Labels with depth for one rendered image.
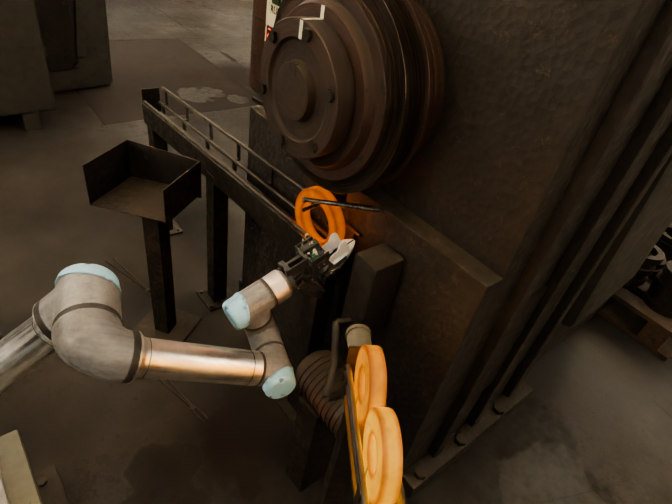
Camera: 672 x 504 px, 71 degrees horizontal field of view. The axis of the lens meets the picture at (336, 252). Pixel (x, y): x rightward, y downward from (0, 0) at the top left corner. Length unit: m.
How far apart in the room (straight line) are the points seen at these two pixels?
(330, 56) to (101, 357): 0.67
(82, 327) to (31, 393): 0.99
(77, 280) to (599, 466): 1.77
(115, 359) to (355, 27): 0.74
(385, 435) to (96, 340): 0.51
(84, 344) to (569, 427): 1.72
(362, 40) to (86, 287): 0.69
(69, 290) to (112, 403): 0.86
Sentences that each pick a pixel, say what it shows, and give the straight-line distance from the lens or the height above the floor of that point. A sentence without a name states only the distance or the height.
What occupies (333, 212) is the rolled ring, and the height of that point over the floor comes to 0.82.
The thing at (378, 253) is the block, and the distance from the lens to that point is 1.11.
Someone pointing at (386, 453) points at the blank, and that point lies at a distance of 0.80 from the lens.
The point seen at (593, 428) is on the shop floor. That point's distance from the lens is 2.15.
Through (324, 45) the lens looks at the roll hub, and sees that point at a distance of 0.94.
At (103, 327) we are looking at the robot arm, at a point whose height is 0.79.
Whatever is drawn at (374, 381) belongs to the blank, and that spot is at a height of 0.77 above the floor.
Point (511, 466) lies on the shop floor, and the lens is 1.88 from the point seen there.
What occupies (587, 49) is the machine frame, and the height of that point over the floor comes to 1.32.
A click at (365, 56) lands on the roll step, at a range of 0.94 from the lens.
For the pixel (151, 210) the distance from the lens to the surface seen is 1.54.
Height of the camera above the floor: 1.46
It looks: 38 degrees down
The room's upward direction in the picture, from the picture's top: 11 degrees clockwise
